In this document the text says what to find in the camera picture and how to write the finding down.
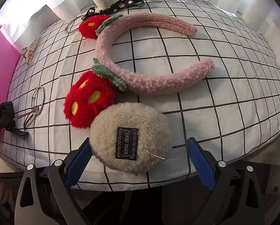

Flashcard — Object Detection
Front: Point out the black polka dot bow clip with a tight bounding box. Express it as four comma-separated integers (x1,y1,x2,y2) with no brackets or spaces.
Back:
82,0,144,21

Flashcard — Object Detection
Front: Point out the beige fluffy round pom charm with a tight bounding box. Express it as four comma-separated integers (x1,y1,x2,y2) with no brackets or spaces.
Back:
90,103,171,174

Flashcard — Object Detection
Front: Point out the pink plastic bin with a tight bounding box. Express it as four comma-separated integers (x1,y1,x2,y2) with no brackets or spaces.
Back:
0,25,20,104

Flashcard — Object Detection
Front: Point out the pink strawberry plush headband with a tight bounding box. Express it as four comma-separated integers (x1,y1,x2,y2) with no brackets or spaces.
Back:
63,13,215,128

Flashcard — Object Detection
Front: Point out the silver bangle with clasp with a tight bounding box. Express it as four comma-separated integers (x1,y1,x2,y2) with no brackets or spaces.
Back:
30,86,46,116

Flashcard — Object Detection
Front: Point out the plain silver bangle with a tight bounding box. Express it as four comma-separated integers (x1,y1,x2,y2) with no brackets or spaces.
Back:
64,15,84,34

